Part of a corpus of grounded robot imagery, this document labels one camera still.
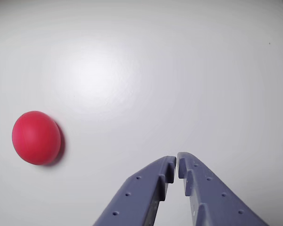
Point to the red ball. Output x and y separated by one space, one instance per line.
36 137

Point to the blue-grey gripper finger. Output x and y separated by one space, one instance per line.
136 197
212 202

